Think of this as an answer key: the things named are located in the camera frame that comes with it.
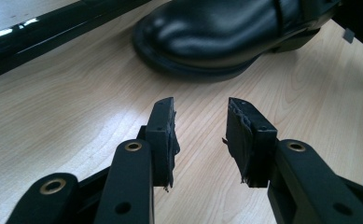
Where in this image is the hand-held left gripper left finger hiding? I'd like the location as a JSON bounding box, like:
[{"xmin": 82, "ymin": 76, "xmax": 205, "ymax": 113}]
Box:
[{"xmin": 144, "ymin": 96, "xmax": 181, "ymax": 191}]

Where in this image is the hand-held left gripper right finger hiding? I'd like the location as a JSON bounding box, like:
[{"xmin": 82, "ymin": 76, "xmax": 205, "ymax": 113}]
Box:
[{"xmin": 221, "ymin": 96, "xmax": 279, "ymax": 189}]

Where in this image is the black leather shoe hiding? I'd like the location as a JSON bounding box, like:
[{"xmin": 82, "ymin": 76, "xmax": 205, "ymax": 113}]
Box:
[{"xmin": 131, "ymin": 0, "xmax": 342, "ymax": 83}]

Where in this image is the red and black shoe rack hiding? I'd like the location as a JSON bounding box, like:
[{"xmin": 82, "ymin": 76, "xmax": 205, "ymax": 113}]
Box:
[{"xmin": 0, "ymin": 0, "xmax": 154, "ymax": 85}]

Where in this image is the grey tape piece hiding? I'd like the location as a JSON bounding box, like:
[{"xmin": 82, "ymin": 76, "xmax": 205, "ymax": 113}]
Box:
[{"xmin": 342, "ymin": 27, "xmax": 356, "ymax": 45}]

